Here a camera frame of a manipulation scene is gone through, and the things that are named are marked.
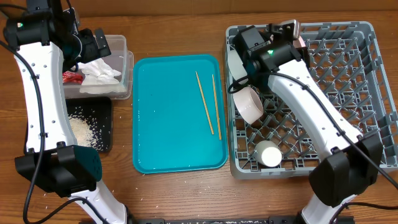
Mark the red wrapper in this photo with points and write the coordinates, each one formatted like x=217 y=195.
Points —
x=72 y=77

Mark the small pink plate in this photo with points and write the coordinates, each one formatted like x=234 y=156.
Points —
x=248 y=104

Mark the wooden chopstick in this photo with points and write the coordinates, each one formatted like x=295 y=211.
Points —
x=216 y=108
x=204 y=103

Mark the small white bowl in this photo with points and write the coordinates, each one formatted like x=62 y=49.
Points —
x=236 y=68

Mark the teal plastic tray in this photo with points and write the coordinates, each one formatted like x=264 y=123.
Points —
x=170 y=130

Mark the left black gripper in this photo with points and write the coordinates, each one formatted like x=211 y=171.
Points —
x=93 y=51

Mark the large white plate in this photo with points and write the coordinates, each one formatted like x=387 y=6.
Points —
x=298 y=40

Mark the clear plastic bin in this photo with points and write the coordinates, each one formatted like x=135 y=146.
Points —
x=120 y=59

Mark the rice pile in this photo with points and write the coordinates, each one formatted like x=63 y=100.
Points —
x=86 y=129

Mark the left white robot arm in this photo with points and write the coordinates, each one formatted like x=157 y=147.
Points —
x=46 y=42

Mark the grey dish rack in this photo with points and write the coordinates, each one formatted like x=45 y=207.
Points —
x=346 y=63

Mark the black tray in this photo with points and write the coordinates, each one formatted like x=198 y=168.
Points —
x=100 y=108

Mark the crumpled white tissue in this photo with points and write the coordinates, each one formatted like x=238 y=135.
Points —
x=100 y=78

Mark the white paper cup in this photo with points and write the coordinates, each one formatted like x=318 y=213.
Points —
x=268 y=154

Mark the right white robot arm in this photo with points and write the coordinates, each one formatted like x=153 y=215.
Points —
x=277 y=60

